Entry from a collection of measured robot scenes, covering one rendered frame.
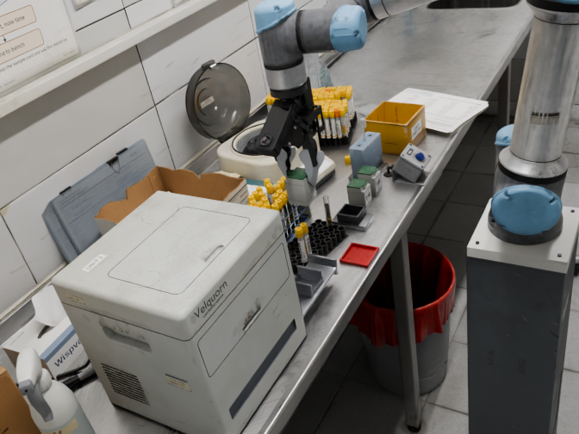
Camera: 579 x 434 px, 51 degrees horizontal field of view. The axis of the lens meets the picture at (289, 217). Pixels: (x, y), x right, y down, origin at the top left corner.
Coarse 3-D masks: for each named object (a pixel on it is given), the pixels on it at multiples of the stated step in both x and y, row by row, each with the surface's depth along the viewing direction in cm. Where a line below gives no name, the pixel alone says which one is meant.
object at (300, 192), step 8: (288, 184) 123; (296, 184) 122; (304, 184) 121; (288, 192) 124; (296, 192) 123; (304, 192) 122; (312, 192) 124; (296, 200) 124; (304, 200) 123; (312, 200) 125
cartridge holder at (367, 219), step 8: (344, 208) 147; (352, 208) 147; (360, 208) 146; (336, 216) 148; (344, 216) 144; (352, 216) 143; (360, 216) 143; (368, 216) 145; (336, 224) 146; (344, 224) 145; (352, 224) 144; (360, 224) 143; (368, 224) 144
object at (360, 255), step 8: (352, 248) 138; (360, 248) 138; (368, 248) 137; (376, 248) 136; (344, 256) 136; (352, 256) 136; (360, 256) 135; (368, 256) 135; (352, 264) 133; (360, 264) 132; (368, 264) 132
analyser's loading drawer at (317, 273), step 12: (312, 264) 129; (324, 264) 128; (336, 264) 127; (300, 276) 126; (312, 276) 124; (324, 276) 125; (300, 288) 121; (312, 288) 123; (300, 300) 121; (312, 300) 120
